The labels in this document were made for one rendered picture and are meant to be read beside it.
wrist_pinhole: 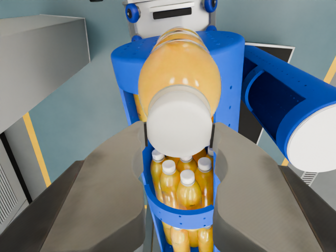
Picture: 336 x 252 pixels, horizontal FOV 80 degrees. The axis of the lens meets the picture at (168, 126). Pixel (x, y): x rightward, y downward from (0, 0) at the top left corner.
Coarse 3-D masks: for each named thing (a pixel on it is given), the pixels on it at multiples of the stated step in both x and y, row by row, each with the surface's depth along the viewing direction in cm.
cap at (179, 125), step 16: (160, 96) 12; (176, 96) 11; (192, 96) 12; (160, 112) 11; (176, 112) 11; (192, 112) 11; (208, 112) 12; (160, 128) 12; (176, 128) 11; (192, 128) 11; (208, 128) 11; (160, 144) 12; (176, 144) 12; (192, 144) 12
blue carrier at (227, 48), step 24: (120, 48) 44; (144, 48) 41; (216, 48) 34; (240, 48) 37; (120, 72) 38; (240, 72) 40; (240, 96) 45; (216, 120) 40; (144, 168) 64; (168, 216) 56; (192, 216) 53
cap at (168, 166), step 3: (165, 162) 60; (168, 162) 60; (171, 162) 60; (174, 162) 60; (162, 165) 59; (165, 165) 59; (168, 165) 59; (171, 165) 59; (174, 165) 59; (162, 168) 60; (165, 168) 58; (168, 168) 58; (171, 168) 58; (174, 168) 59; (165, 171) 59; (168, 171) 59; (171, 171) 59
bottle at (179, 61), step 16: (176, 32) 22; (192, 32) 25; (160, 48) 16; (176, 48) 15; (192, 48) 15; (144, 64) 16; (160, 64) 14; (176, 64) 14; (192, 64) 14; (208, 64) 15; (144, 80) 15; (160, 80) 14; (176, 80) 13; (192, 80) 13; (208, 80) 14; (144, 96) 15; (208, 96) 14; (144, 112) 16
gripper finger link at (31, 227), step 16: (80, 160) 9; (64, 176) 8; (48, 192) 7; (64, 192) 7; (32, 208) 6; (48, 208) 6; (16, 224) 6; (32, 224) 6; (48, 224) 6; (0, 240) 6; (16, 240) 6; (32, 240) 6
